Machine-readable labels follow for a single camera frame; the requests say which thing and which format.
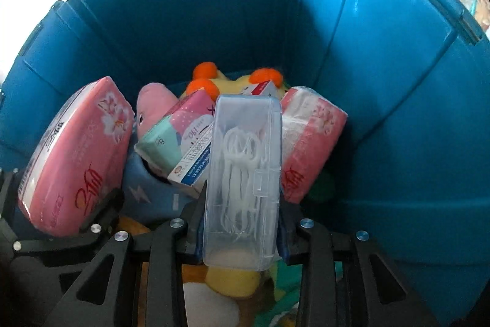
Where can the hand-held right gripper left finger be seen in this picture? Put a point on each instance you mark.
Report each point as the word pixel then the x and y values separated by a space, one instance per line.
pixel 193 242

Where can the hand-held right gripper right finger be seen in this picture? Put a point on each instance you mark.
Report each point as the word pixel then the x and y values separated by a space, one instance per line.
pixel 285 246

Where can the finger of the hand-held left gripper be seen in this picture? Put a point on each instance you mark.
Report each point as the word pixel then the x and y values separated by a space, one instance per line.
pixel 99 219
pixel 7 204

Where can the yellow green plush toy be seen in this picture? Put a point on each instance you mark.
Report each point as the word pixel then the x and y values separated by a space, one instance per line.
pixel 229 281

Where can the pink flower tissue pack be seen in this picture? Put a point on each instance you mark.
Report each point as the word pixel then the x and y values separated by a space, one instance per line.
pixel 314 143
pixel 76 158

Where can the clear floss pick box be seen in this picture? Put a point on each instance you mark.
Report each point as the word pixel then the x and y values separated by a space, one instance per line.
pixel 241 196

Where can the long toothpaste box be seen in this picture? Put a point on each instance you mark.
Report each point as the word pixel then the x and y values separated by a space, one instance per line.
pixel 191 166

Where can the mint pink pad pack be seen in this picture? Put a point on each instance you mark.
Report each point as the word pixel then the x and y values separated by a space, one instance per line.
pixel 164 137

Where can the small pink pig plush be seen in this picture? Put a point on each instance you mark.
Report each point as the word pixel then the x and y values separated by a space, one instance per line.
pixel 153 101

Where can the blue plastic container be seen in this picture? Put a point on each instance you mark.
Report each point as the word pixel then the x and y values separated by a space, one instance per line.
pixel 402 158

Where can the small red white box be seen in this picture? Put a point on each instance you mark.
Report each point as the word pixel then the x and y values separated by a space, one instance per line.
pixel 262 86

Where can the yellow orange plush toy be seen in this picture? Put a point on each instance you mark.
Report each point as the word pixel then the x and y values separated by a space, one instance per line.
pixel 233 82

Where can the clear wrapped packet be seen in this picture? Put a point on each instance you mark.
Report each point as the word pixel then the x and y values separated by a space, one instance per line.
pixel 474 1

